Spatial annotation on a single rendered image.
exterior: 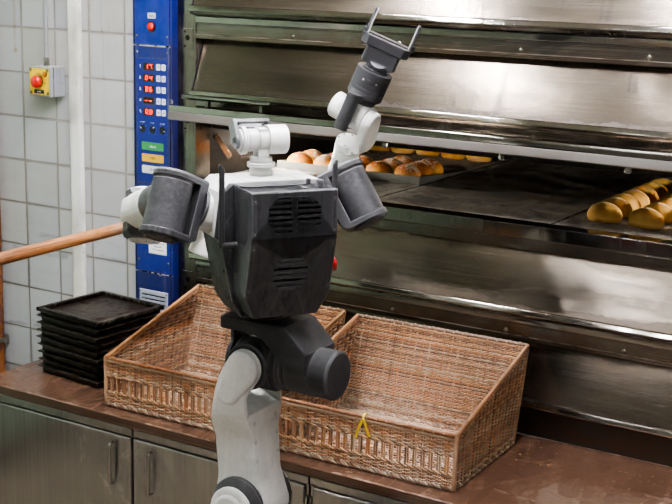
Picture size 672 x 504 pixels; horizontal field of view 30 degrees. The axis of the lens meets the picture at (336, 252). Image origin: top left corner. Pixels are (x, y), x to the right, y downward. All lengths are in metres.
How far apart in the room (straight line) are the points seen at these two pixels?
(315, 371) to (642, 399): 1.05
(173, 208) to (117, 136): 1.54
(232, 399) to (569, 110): 1.20
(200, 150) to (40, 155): 0.68
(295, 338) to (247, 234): 0.28
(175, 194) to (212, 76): 1.28
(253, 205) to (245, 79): 1.30
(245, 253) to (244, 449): 0.52
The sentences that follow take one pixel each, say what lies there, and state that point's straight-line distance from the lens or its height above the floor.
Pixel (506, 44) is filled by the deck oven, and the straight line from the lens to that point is 3.46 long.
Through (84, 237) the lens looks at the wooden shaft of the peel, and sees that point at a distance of 3.15.
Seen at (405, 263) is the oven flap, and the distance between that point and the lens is 3.67.
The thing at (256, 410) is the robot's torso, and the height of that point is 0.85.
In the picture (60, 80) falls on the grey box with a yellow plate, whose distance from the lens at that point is 4.34.
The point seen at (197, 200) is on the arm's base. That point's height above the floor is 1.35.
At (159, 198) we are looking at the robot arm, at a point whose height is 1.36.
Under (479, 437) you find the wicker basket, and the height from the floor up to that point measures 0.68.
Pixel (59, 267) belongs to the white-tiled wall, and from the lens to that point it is 4.50.
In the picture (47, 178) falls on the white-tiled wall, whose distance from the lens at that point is 4.47.
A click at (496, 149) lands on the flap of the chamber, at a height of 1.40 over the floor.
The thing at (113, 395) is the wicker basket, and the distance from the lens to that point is 3.76.
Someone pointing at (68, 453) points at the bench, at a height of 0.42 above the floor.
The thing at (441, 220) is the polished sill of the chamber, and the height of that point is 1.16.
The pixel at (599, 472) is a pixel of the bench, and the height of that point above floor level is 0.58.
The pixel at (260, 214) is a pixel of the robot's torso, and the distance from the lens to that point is 2.63.
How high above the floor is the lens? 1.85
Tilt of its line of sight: 13 degrees down
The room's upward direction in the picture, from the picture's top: 1 degrees clockwise
